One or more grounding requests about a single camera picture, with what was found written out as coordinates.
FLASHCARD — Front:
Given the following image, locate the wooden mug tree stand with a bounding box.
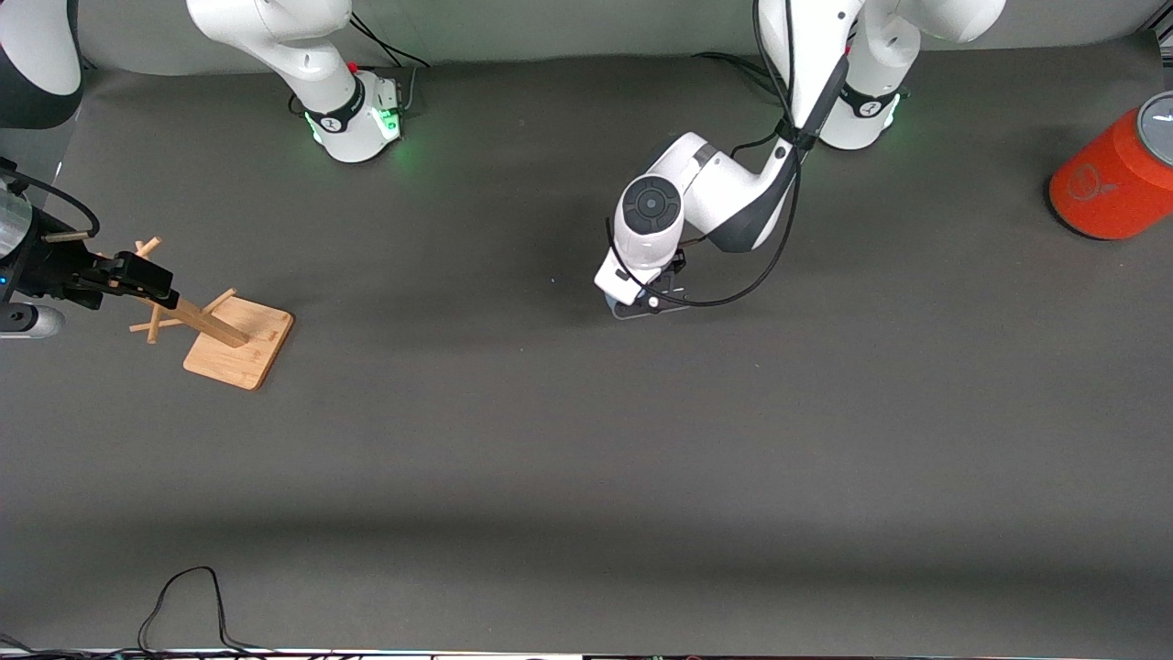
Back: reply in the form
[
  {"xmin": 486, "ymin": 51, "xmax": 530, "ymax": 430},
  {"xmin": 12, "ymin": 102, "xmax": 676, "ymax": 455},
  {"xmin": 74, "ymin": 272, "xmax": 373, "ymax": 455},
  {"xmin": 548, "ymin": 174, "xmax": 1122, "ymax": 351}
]
[{"xmin": 115, "ymin": 236, "xmax": 295, "ymax": 391}]

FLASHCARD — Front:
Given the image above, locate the black looped table-edge cable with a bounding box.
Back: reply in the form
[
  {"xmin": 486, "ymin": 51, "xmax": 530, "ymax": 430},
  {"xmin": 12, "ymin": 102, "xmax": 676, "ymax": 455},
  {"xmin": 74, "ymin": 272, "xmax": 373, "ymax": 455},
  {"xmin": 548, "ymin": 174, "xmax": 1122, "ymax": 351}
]
[{"xmin": 137, "ymin": 566, "xmax": 276, "ymax": 656}]

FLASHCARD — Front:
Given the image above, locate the black right base cable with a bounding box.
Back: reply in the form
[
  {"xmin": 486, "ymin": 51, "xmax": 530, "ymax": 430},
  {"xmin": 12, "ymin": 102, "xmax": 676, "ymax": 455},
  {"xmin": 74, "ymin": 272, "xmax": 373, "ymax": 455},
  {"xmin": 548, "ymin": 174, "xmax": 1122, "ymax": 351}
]
[{"xmin": 350, "ymin": 13, "xmax": 434, "ymax": 116}]

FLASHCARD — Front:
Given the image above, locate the black base cable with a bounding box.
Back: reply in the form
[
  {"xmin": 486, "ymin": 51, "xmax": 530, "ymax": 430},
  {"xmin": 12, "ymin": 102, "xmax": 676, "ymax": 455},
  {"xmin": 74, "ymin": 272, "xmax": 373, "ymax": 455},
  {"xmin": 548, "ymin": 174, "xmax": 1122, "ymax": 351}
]
[
  {"xmin": 350, "ymin": 13, "xmax": 434, "ymax": 116},
  {"xmin": 691, "ymin": 51, "xmax": 780, "ymax": 94}
]

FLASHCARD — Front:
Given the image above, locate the orange can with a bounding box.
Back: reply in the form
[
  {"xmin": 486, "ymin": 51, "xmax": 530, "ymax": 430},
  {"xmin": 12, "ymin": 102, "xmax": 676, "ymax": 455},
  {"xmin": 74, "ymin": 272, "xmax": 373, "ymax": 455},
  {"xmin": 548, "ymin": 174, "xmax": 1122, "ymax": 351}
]
[{"xmin": 1048, "ymin": 91, "xmax": 1173, "ymax": 242}]

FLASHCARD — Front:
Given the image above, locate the black left base cable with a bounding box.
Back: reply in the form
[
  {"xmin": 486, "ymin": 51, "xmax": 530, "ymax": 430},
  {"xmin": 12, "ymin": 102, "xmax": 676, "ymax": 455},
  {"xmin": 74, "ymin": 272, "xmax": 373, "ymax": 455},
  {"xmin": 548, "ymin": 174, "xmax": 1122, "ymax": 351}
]
[{"xmin": 691, "ymin": 51, "xmax": 780, "ymax": 94}]

